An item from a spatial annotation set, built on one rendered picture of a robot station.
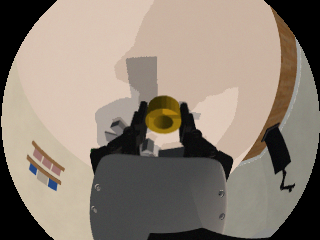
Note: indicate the brass round nut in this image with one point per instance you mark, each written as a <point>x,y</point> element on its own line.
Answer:
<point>163,105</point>

